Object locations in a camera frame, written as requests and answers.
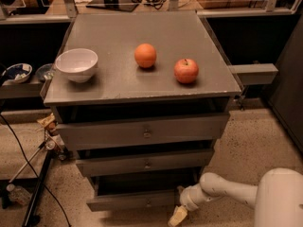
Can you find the black monitor base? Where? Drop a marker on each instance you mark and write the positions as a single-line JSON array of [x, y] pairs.
[[116, 5]]

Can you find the crumpled snack wrapper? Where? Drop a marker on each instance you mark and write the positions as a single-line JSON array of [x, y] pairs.
[[48, 123]]

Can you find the grey side shelf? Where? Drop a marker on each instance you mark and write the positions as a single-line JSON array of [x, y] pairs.
[[254, 74]]

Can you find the grey top drawer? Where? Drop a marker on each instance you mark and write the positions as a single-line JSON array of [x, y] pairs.
[[143, 131]]

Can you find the grey middle drawer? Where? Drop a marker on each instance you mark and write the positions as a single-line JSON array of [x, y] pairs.
[[144, 162]]

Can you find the grey drawer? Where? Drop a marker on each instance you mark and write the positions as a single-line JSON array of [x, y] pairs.
[[140, 190], [144, 162], [143, 131]]

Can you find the white ceramic bowl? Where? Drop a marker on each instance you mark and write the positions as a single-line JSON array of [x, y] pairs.
[[77, 65]]

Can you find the grey drawer cabinet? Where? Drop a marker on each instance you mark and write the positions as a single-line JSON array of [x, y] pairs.
[[121, 89]]

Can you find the grey bottom drawer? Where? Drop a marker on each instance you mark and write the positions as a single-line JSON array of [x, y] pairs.
[[140, 190]]

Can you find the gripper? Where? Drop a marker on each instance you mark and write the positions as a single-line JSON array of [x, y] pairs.
[[187, 199]]

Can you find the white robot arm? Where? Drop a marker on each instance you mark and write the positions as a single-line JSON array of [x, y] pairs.
[[277, 200]]

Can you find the orange fruit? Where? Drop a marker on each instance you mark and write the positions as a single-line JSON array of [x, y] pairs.
[[145, 55]]

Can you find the red apple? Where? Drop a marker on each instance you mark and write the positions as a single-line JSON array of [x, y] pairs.
[[186, 71]]

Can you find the black tripod stand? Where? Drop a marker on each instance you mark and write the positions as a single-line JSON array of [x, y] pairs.
[[30, 219]]

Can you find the clear plastic bottle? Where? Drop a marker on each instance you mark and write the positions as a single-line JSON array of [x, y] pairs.
[[18, 194]]

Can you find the blue patterned bowl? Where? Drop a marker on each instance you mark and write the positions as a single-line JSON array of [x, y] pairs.
[[19, 73]]

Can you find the small dark bowl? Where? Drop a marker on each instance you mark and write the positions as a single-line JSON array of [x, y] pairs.
[[45, 72]]

